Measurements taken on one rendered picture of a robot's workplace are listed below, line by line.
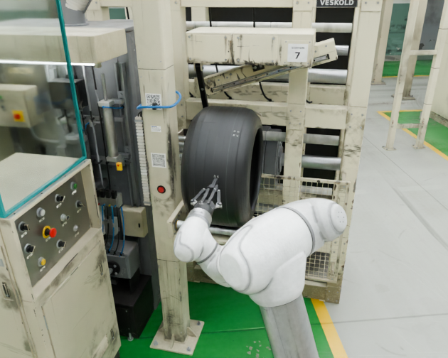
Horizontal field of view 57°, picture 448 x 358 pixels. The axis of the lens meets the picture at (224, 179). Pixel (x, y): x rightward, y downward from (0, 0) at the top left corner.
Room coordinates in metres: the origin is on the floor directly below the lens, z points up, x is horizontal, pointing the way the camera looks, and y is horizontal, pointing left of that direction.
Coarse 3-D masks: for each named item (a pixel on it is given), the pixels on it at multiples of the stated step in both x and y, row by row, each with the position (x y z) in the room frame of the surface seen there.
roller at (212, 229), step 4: (180, 220) 1.78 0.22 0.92; (176, 224) 1.76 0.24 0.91; (180, 224) 1.75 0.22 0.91; (212, 224) 1.74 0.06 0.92; (176, 228) 1.76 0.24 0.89; (212, 228) 1.72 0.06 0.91; (216, 228) 1.71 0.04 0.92; (220, 228) 1.71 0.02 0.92; (224, 228) 1.71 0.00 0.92; (228, 228) 1.70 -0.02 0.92; (232, 228) 1.70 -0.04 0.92; (236, 228) 1.70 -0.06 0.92; (212, 232) 1.71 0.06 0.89; (216, 232) 1.71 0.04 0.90; (220, 232) 1.70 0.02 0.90; (224, 232) 1.70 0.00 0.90; (228, 232) 1.69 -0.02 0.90; (232, 232) 1.69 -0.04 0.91
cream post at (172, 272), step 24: (144, 0) 1.85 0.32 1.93; (168, 0) 1.93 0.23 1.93; (144, 24) 1.86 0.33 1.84; (168, 24) 1.92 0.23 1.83; (144, 48) 1.86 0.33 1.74; (168, 48) 1.90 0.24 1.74; (144, 72) 1.86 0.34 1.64; (168, 72) 1.88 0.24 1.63; (144, 96) 1.86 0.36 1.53; (168, 96) 1.86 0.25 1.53; (144, 120) 1.87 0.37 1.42; (168, 120) 1.84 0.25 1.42; (168, 144) 1.84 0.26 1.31; (168, 168) 1.84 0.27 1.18; (168, 192) 1.84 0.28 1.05; (168, 216) 1.85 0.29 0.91; (168, 240) 1.85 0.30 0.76; (168, 264) 1.85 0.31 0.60; (168, 288) 1.86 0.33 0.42; (168, 312) 1.86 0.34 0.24; (168, 336) 1.86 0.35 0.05
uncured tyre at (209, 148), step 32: (192, 128) 1.75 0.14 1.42; (224, 128) 1.71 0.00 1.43; (256, 128) 1.80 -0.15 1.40; (192, 160) 1.63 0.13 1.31; (224, 160) 1.60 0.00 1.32; (256, 160) 2.07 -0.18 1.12; (192, 192) 1.60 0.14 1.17; (224, 192) 1.56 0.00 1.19; (256, 192) 1.92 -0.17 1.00; (224, 224) 1.65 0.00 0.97
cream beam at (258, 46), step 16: (192, 32) 2.08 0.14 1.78; (208, 32) 2.07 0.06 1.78; (224, 32) 2.06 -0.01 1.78; (240, 32) 2.05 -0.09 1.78; (256, 32) 2.05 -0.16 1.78; (272, 32) 2.04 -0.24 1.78; (288, 32) 2.03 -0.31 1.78; (304, 32) 2.02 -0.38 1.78; (192, 48) 2.08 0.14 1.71; (208, 48) 2.06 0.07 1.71; (224, 48) 2.04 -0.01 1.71; (240, 48) 2.02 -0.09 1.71; (256, 48) 2.00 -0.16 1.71; (272, 48) 1.99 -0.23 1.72; (240, 64) 2.03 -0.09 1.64; (256, 64) 2.01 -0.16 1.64; (272, 64) 1.99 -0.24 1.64; (288, 64) 1.97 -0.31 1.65; (304, 64) 1.95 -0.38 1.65
